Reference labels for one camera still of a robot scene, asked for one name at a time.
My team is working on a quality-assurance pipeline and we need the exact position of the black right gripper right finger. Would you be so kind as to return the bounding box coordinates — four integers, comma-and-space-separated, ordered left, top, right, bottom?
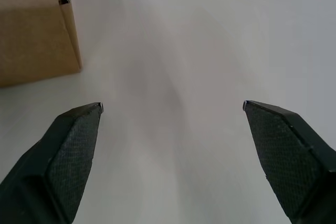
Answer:
243, 100, 336, 224

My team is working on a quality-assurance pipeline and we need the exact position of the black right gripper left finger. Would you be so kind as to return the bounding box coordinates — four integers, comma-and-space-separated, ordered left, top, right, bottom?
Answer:
0, 102, 106, 224

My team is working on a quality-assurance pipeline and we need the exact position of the brown cardboard box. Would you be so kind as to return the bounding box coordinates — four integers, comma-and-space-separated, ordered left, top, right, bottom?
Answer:
0, 0, 83, 88

